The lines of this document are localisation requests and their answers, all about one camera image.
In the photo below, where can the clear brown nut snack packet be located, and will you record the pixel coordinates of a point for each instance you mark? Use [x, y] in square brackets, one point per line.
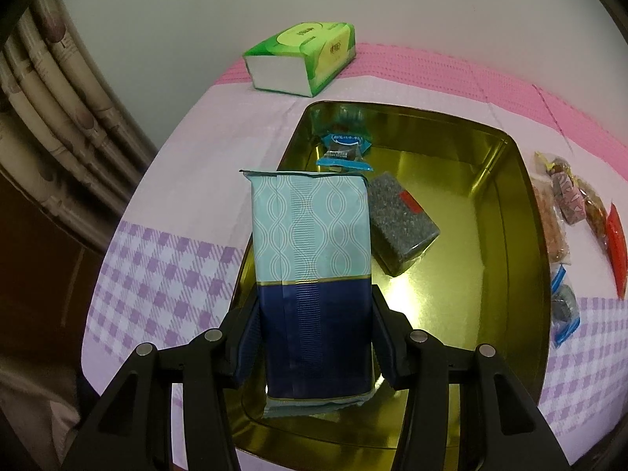
[594, 211]

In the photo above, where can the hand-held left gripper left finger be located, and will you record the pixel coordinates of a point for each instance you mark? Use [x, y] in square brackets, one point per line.
[248, 346]

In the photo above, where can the light and navy blue snack packet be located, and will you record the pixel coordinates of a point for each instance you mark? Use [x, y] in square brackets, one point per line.
[309, 235]

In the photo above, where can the brown wooden cabinet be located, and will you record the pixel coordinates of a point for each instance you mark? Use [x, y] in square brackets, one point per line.
[34, 279]

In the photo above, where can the beige patterned curtain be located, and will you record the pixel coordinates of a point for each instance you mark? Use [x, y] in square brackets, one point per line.
[49, 83]

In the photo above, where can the red snack packet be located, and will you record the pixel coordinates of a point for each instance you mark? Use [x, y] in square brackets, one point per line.
[618, 245]

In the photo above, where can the green tissue pack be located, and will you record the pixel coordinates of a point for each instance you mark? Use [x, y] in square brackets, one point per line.
[314, 44]

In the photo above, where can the orange peanut brittle packet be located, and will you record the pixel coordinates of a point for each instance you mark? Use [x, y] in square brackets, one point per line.
[552, 228]

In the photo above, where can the pink candy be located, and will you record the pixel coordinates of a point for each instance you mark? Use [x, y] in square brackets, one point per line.
[569, 196]

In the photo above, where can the pink and purple checked tablecloth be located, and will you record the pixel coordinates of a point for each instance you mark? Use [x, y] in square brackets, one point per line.
[196, 181]

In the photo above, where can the yellow wrapped brown candy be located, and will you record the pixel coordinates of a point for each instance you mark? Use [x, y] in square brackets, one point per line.
[542, 162]

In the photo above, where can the small blue cookie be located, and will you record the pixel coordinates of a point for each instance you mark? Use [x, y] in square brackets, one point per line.
[343, 142]
[564, 304]

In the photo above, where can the gold metal tin tray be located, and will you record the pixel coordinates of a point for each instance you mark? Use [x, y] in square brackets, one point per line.
[466, 196]

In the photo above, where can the pale beige cloth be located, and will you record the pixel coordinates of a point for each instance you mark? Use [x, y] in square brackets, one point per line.
[29, 402]

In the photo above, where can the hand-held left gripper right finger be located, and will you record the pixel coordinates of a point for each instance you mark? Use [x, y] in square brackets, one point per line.
[385, 348]

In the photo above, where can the grey sesame bar packet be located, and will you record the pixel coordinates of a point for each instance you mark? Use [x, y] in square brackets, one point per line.
[397, 221]

